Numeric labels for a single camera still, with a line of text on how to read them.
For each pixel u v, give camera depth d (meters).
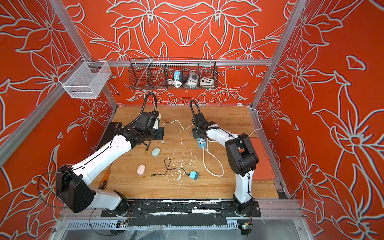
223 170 0.85
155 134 0.65
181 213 0.73
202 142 0.95
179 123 0.88
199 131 0.70
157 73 1.01
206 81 0.94
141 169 0.85
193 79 0.91
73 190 0.40
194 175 0.82
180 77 0.85
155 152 0.91
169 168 0.86
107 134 0.98
